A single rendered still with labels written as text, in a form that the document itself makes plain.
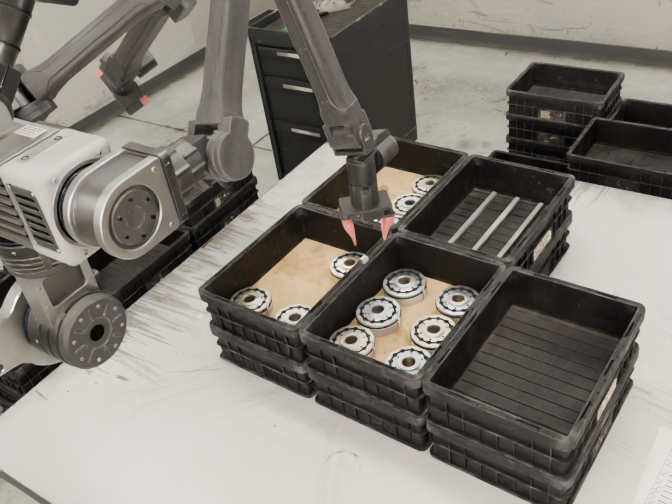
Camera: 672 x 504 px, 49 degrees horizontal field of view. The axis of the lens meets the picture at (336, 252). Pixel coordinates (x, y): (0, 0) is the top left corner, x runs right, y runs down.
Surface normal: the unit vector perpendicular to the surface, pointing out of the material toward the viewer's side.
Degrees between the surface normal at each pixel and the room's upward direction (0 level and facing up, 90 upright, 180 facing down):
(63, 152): 0
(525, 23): 90
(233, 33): 75
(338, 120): 95
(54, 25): 90
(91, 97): 90
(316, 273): 0
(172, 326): 0
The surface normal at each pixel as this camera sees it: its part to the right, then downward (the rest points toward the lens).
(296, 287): -0.14, -0.79
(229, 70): 0.73, 0.05
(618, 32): -0.55, 0.56
